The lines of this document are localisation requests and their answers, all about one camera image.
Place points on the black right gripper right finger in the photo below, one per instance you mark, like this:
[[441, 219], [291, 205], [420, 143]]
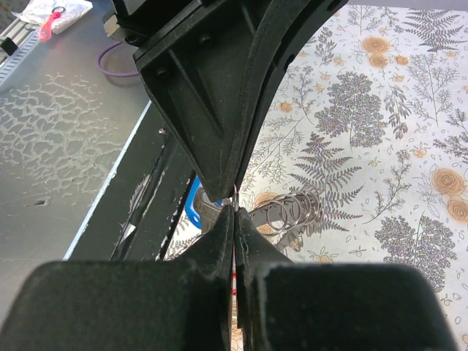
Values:
[[284, 305]]

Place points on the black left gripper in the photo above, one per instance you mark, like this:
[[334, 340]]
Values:
[[192, 66]]

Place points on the white slotted cable duct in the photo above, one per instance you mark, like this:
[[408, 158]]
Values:
[[17, 41]]

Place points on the blue tagged key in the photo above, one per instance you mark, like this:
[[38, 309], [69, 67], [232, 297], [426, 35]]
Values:
[[201, 212]]

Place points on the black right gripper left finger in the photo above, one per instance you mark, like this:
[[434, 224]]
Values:
[[180, 304]]

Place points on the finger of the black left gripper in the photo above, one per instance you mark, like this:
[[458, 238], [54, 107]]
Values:
[[284, 29]]

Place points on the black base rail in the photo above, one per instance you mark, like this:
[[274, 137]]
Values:
[[135, 213]]

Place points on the pink tag on bag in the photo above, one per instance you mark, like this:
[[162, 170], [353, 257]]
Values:
[[45, 31]]

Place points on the white disc with keyrings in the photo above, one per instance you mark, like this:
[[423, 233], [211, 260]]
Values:
[[280, 218]]

